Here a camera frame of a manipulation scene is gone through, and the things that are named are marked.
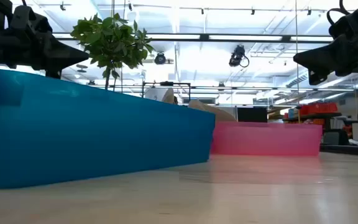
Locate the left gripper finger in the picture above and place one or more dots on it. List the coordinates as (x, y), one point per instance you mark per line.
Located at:
(61, 63)
(64, 48)

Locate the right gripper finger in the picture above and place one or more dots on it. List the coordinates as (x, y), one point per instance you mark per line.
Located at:
(328, 51)
(325, 68)

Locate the tan baseball cap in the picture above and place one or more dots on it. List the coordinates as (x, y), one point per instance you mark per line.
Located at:
(168, 96)
(210, 112)

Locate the red storage crate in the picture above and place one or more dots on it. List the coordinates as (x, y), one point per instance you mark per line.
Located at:
(319, 109)

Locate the potted green plant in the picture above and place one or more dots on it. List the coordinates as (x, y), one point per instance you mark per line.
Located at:
(112, 40)

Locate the dark storage shelf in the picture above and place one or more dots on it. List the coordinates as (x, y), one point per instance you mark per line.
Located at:
(312, 116)

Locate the blue box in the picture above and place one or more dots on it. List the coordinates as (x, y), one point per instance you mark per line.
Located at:
(293, 112)

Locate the blue plastic bin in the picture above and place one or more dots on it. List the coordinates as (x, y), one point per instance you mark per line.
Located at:
(89, 130)

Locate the black screen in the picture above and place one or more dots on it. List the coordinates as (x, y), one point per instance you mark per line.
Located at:
(252, 115)

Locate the pink plastic bin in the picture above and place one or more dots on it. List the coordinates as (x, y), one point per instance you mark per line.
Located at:
(266, 140)

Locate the black ceiling spotlight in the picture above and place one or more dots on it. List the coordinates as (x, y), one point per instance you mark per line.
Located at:
(159, 58)

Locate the black table frame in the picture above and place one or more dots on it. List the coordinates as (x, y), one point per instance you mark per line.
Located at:
(353, 151)

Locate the black overhead camera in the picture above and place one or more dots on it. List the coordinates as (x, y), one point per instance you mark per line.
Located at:
(237, 56)

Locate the black overhead frame beam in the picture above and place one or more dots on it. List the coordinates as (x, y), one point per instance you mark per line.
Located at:
(204, 37)

